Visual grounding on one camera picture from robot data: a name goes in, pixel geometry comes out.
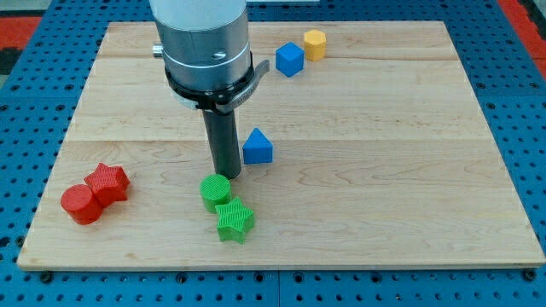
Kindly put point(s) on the blue triangle block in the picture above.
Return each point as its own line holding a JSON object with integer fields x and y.
{"x": 257, "y": 149}

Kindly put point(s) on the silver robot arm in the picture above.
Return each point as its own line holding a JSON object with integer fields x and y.
{"x": 205, "y": 48}

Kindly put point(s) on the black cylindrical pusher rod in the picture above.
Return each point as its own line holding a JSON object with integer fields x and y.
{"x": 223, "y": 142}

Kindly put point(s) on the green cylinder block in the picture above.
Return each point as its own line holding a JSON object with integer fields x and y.
{"x": 215, "y": 190}

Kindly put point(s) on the green star block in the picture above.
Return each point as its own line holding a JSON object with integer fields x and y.
{"x": 234, "y": 221}

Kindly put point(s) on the wooden board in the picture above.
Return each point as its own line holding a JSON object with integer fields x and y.
{"x": 382, "y": 160}

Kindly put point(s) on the blue cube block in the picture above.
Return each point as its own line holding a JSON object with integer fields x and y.
{"x": 290, "y": 59}

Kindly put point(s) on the yellow hexagon block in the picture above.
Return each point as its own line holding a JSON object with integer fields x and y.
{"x": 315, "y": 44}

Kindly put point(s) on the red star block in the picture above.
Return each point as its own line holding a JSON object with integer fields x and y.
{"x": 108, "y": 184}

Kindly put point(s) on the red cylinder block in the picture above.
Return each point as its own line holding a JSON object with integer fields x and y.
{"x": 81, "y": 204}

